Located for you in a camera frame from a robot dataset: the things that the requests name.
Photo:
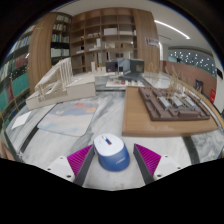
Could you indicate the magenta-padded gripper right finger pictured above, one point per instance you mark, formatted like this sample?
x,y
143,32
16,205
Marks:
x,y
166,166

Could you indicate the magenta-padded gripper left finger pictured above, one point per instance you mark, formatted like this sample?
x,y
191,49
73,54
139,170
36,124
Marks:
x,y
61,166

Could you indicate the white and blue computer mouse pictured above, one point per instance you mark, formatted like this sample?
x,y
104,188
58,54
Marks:
x,y
111,153

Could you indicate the pastel printed mouse pad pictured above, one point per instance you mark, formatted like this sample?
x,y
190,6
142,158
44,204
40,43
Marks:
x,y
66,118

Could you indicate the brown building model on board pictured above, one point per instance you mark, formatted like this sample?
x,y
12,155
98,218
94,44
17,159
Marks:
x,y
166,110

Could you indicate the white paper sheet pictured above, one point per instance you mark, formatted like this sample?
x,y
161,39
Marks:
x,y
21,120

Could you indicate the white slatted architectural model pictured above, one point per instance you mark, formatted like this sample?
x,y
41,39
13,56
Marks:
x,y
78,88

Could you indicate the red floor sign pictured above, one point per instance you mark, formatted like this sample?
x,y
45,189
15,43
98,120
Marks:
x,y
212,96

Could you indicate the flat white site model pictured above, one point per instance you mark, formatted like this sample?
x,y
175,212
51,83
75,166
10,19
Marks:
x,y
121,84

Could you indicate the bookcase with coloured books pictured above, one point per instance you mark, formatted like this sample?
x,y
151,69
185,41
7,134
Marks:
x,y
15,73

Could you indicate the grey box building model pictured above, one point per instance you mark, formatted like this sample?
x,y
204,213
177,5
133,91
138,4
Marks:
x,y
128,66

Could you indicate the long ceiling light strip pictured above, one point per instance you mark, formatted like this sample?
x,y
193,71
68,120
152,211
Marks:
x,y
172,28

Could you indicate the wooden shelf unit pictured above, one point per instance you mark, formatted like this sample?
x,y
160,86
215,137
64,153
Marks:
x,y
113,33

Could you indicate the black wall monitor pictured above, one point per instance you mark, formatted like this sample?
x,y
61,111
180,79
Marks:
x,y
219,73

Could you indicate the white wall poster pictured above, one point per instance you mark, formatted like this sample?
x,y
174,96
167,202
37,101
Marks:
x,y
152,41

